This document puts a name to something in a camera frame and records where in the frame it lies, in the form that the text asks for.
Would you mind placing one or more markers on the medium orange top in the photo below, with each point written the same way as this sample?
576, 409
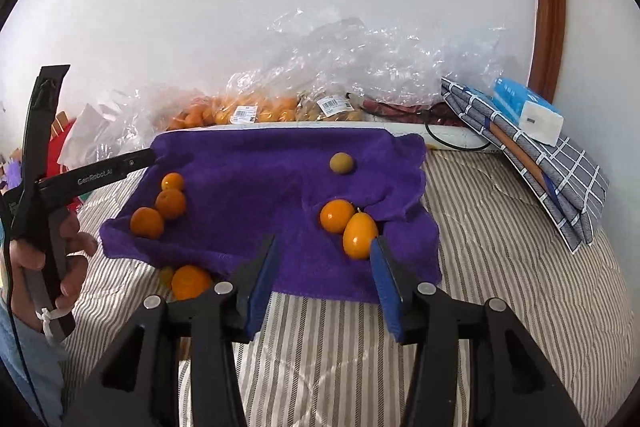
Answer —
172, 181

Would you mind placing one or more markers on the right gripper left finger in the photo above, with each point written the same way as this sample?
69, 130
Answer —
135, 383

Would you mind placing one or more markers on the brown wooden door frame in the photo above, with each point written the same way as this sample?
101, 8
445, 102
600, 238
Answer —
548, 47

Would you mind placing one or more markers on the large orange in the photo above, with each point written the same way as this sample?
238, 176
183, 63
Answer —
189, 282

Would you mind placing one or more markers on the blue tissue pack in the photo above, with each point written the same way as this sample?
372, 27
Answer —
539, 119

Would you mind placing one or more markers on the clear plastic bag pile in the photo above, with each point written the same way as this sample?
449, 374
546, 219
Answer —
313, 52

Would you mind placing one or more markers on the grey plaid cloth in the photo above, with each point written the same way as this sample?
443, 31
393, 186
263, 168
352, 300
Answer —
567, 182

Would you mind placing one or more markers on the purple towel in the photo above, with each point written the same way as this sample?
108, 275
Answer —
243, 185

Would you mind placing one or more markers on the bag of small oranges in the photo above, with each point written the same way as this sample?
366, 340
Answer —
210, 111

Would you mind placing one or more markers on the white plastic bag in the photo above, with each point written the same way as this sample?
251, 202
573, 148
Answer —
121, 123

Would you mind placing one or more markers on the green-brown small fruit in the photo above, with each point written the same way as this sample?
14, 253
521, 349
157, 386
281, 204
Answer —
165, 276
342, 163

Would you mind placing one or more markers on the red paper bag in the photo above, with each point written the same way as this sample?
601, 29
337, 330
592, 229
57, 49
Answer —
55, 146

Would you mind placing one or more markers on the medium orange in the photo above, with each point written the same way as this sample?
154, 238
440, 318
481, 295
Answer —
147, 222
172, 181
171, 204

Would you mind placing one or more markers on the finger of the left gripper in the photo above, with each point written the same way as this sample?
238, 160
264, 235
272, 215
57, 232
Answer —
43, 105
62, 189

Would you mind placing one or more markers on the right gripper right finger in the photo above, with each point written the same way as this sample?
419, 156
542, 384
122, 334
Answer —
512, 383

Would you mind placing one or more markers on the yellow-orange oval fruit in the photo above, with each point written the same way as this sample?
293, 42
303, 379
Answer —
358, 235

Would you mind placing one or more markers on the blue jeans leg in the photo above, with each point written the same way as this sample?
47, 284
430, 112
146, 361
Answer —
44, 367

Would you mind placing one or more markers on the bag of brown fruits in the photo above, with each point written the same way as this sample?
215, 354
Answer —
327, 107

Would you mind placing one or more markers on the striped quilt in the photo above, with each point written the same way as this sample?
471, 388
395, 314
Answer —
326, 362

